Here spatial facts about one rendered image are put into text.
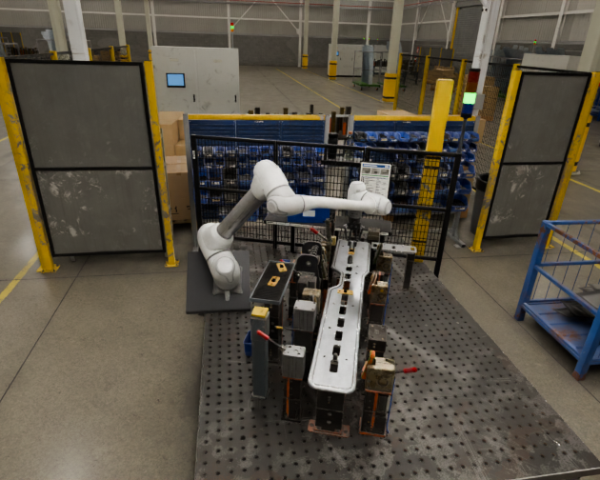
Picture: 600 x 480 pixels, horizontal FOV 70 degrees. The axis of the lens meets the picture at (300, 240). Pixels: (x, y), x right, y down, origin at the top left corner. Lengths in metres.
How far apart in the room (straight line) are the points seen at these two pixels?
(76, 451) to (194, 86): 7.20
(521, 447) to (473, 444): 0.20
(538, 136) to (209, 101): 6.03
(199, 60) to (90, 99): 4.86
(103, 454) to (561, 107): 5.10
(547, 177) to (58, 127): 5.06
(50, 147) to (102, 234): 0.94
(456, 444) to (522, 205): 3.92
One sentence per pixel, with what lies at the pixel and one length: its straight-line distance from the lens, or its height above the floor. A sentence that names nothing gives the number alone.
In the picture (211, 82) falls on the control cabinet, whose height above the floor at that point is 1.40.
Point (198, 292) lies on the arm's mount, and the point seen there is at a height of 0.79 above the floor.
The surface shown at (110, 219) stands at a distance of 4.64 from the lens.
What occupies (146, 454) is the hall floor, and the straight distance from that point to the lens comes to 2.91.
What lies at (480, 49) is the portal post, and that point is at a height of 2.16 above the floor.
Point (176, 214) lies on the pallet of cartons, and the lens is 5.46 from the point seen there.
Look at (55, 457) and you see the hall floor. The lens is 3.08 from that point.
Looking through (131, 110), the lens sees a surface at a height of 1.58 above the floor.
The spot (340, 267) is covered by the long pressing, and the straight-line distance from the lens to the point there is 2.54.
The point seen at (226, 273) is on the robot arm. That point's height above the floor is 1.01.
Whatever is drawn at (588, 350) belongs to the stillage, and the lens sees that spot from 3.74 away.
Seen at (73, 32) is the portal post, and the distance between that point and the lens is 6.40.
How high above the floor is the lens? 2.21
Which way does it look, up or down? 25 degrees down
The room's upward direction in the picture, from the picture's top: 2 degrees clockwise
